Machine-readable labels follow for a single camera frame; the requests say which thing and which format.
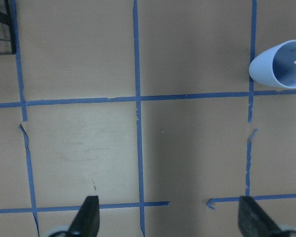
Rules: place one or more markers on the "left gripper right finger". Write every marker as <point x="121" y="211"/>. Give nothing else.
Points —
<point x="253" y="221"/>

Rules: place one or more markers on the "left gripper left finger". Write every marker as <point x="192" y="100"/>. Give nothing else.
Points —
<point x="87" y="221"/>

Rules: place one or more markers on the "light blue plastic cup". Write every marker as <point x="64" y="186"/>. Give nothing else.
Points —
<point x="276" y="66"/>

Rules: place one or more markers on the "black wire mug rack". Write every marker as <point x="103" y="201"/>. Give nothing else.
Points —
<point x="7" y="34"/>

